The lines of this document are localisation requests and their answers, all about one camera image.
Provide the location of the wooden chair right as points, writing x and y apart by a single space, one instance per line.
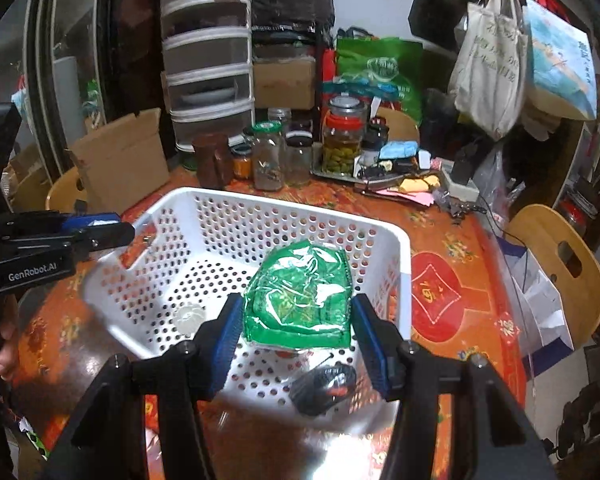
567 261

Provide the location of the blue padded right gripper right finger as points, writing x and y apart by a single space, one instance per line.
379 343

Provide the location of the white perforated plastic basket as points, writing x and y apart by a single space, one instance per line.
199 246

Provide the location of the blue printed tote bag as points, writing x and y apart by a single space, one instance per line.
562 76

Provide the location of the white tiered storage rack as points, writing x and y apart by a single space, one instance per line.
208 75

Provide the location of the dark cabinet with mirror doors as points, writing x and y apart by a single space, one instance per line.
72 66

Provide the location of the beige canvas tote bag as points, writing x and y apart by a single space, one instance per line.
489 77

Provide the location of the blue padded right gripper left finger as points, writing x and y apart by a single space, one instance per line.
216 342

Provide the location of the green lid glass jar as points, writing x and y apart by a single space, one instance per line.
266 152

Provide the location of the red lid pickle jar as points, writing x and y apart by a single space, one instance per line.
342 134

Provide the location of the white blue paper bag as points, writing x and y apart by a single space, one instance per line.
544 337

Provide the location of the person's left hand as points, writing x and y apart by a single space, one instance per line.
9 335

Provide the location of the cardboard box on stack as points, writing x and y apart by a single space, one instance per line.
285 83

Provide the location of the green plastic snack packet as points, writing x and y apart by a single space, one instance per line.
299 299

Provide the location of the wooden chair left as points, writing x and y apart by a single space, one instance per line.
67 194

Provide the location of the green shopping bag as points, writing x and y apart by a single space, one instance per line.
389 61

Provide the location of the brown ceramic container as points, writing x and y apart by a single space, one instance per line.
213 159

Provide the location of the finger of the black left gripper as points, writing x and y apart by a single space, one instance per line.
107 236

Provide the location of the brown cardboard box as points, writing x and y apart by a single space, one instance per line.
122 162

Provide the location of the wooden chair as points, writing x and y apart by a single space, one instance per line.
567 261
67 194

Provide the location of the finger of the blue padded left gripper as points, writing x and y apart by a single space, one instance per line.
90 219

